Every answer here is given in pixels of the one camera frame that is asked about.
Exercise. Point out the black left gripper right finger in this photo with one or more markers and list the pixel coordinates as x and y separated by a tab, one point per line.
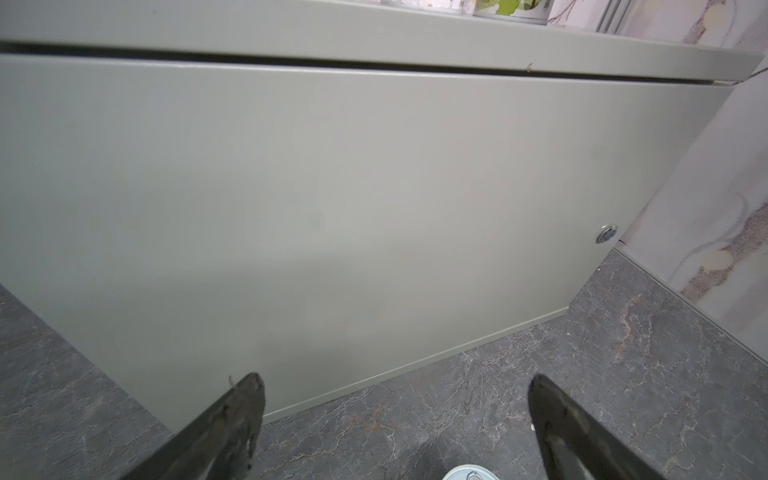
573	444

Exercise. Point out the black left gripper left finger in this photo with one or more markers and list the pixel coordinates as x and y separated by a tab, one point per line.
219	444

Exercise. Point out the white lid can green label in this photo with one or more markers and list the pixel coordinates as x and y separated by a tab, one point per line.
535	12

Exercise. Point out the white lid can blue label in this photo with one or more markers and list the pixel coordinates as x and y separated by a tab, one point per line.
469	472

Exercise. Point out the round cabinet key lock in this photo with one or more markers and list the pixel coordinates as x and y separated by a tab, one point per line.
606	234

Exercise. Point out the grey metal cabinet box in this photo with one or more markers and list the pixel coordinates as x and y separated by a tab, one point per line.
329	193

